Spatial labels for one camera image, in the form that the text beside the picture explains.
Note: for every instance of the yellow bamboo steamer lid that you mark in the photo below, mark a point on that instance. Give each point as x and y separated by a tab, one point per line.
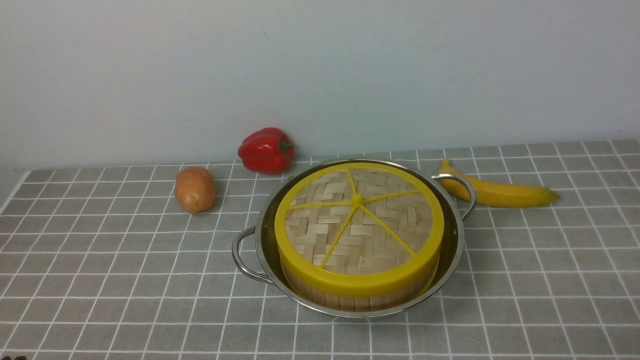
372	207

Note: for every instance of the yellow bamboo steamer basket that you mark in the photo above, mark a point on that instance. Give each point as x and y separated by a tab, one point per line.
351	282

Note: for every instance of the stainless steel pot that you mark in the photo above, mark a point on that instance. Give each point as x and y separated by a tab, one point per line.
256	255

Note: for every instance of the red bell pepper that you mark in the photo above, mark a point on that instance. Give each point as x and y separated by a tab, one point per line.
267	151

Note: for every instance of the brown potato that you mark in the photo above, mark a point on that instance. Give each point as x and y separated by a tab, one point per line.
195	190

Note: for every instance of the yellow banana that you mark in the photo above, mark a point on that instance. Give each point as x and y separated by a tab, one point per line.
504	195

